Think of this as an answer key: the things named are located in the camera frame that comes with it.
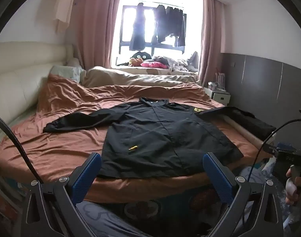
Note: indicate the black plush toy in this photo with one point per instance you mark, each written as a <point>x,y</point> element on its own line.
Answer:
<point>141,54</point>

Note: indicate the dark hanging jacket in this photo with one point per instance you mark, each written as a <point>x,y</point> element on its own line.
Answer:
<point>169,22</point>

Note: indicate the cream padded headboard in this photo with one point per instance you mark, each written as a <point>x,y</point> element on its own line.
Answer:
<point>22,79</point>

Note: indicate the pale green pillow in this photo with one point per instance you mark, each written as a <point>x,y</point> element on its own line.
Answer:
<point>69,72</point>

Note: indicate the black jacket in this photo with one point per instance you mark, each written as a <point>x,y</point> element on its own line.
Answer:
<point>152,133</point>

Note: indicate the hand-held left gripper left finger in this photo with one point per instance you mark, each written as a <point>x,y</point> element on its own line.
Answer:
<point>87,177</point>

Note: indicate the dark patterned quilt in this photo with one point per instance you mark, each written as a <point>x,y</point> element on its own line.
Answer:
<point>140,209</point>

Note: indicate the brown bed sheet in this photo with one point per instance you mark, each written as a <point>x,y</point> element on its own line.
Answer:
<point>66,143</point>

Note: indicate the white nightstand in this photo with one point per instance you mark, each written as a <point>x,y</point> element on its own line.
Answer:
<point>218,97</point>

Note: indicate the dark hanging trousers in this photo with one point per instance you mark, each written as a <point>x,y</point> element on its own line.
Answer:
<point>138,27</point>

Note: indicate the white rolled mat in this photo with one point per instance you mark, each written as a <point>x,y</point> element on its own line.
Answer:
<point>244,132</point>

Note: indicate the narrow pink curtain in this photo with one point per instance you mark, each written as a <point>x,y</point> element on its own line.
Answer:
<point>209,42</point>

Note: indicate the pink cloth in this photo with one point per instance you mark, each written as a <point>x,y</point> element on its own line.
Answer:
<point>152,65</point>

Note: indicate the orange plush toy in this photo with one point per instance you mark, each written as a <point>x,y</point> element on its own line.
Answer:
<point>136,61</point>

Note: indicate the wide pink curtain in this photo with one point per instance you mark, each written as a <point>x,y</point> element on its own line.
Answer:
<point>96,24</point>

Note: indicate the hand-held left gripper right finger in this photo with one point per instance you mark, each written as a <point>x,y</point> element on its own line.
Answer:
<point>218,177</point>

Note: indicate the beige duvet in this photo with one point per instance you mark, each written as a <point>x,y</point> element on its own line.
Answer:
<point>140,79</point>

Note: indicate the bottles on nightstand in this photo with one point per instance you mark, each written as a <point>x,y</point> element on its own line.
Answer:
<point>218,82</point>

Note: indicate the cream hanging cloth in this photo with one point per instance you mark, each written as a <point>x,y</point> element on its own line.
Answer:
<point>65,5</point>

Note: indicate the grey clothes pile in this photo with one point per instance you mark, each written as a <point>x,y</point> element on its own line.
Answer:
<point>182,63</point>

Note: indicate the black folded cloth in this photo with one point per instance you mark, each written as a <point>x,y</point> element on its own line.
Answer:
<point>251,122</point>

